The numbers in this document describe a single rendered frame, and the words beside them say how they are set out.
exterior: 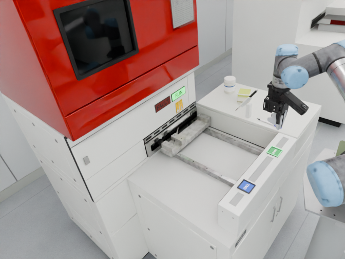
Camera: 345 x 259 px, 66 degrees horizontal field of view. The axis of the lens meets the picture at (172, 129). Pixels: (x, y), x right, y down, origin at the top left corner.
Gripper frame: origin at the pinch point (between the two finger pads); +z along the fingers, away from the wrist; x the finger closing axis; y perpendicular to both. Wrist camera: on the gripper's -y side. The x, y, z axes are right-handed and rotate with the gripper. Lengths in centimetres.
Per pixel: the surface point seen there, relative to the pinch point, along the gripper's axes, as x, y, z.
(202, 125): -7, 48, 22
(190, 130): 1, 51, 22
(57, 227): 76, 137, 110
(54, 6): 55, 54, -58
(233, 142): -8.1, 26.8, 26.1
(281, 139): -11.3, 2.3, 15.0
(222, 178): 18.9, 17.1, 26.0
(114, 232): 63, 59, 58
